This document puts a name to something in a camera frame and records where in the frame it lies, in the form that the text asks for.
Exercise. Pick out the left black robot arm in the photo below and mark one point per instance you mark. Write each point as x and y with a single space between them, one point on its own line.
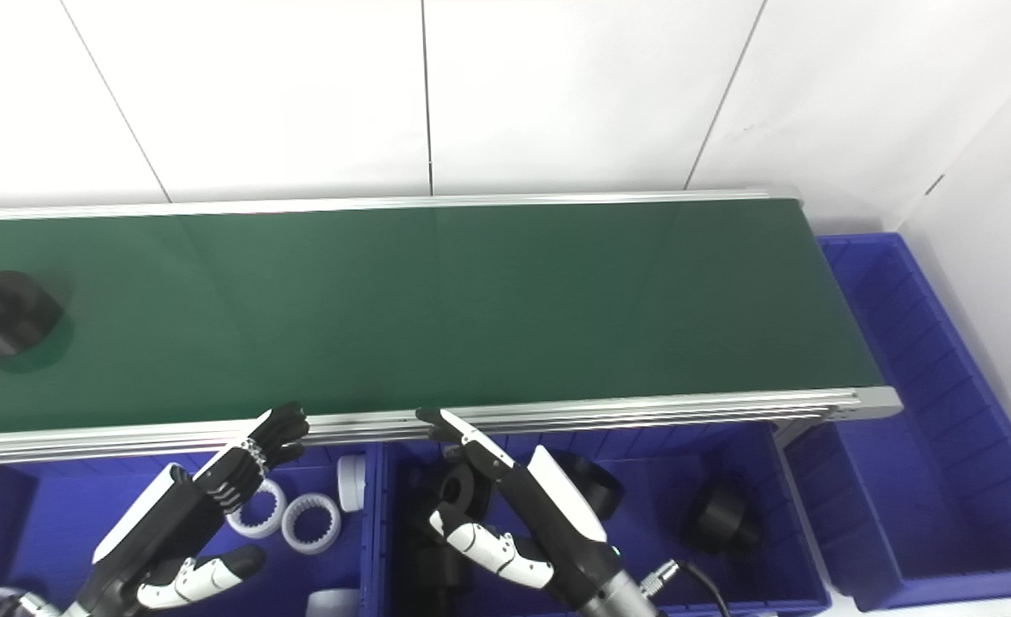
8 604

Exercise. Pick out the green conveyor belt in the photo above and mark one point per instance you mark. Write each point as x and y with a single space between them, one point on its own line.
471 300

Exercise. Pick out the blue bin with black parts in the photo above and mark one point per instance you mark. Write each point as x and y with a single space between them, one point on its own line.
651 548

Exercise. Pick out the blue bin with white parts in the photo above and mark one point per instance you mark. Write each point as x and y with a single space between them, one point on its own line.
51 514

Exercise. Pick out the white round disc part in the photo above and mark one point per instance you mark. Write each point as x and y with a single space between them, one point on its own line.
351 484

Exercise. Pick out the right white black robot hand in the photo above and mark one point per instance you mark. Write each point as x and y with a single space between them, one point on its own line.
561 514

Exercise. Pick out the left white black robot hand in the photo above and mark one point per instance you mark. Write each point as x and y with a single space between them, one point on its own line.
158 523

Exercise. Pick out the white cylinder part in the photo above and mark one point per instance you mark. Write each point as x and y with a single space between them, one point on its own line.
332 603

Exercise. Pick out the empty blue bin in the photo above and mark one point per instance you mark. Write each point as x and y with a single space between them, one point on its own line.
917 480

